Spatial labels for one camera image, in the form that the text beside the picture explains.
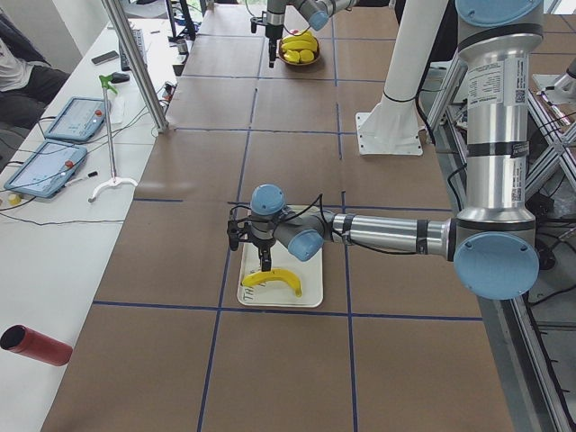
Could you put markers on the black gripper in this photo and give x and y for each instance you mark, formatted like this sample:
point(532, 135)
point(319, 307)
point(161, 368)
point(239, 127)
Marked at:
point(262, 245)
point(272, 32)

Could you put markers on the yellow banana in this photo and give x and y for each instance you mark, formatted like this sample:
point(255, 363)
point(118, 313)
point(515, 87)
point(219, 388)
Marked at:
point(275, 275)
point(300, 41)

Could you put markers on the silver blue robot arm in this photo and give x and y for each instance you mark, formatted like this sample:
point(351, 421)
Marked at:
point(315, 13)
point(491, 240)

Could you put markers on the brown wicker basket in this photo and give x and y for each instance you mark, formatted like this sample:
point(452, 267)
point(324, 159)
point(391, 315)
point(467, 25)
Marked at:
point(281, 57)

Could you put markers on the yellow starfruit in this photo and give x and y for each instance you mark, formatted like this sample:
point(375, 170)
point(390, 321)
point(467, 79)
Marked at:
point(299, 57)

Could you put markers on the white rectangular tray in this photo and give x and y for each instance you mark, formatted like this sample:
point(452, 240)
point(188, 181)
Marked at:
point(310, 288)

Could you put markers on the metal cup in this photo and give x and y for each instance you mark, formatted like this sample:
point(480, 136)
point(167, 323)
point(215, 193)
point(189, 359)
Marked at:
point(182, 47)

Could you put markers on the black computer mouse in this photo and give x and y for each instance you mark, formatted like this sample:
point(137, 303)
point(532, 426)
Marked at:
point(118, 77)

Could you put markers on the black smartphone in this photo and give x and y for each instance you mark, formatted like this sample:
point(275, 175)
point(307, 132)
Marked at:
point(106, 57)

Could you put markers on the black marker pen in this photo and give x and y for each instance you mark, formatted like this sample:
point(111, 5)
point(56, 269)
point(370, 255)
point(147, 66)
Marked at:
point(81, 178)

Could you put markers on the far blue teach pendant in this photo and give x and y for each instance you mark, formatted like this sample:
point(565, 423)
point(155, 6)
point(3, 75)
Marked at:
point(78, 121)

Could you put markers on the blue teach pendant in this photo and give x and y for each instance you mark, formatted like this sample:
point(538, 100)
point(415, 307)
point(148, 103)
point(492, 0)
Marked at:
point(47, 170)
point(78, 121)

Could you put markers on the near blue teach pendant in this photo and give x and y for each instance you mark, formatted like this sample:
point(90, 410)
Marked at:
point(47, 170)

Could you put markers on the seated person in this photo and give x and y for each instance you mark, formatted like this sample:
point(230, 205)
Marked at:
point(28, 82)

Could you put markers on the red cylinder bottle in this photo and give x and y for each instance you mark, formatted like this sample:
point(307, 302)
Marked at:
point(24, 341)

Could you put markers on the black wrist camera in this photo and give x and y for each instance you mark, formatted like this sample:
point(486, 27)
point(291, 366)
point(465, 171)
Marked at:
point(238, 231)
point(256, 22)

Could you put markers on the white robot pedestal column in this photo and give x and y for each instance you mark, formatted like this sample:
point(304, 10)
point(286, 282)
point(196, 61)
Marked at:
point(391, 127)

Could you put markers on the aluminium frame post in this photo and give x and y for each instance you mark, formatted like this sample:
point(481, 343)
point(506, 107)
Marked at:
point(147, 91)

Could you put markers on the white grabber stick green handle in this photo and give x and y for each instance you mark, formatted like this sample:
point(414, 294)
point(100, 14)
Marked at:
point(115, 180)

